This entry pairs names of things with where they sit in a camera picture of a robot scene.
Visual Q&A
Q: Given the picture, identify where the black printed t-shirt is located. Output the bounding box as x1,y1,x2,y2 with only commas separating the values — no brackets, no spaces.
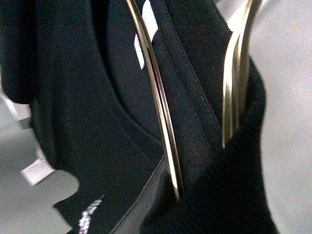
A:
0,0,277,234

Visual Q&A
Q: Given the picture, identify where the gold metal clothes hanger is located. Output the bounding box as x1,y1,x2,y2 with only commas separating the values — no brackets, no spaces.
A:
126,0,262,201

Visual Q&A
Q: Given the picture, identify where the white garment neck label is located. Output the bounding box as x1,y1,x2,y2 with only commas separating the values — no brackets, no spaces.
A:
134,0,158,70

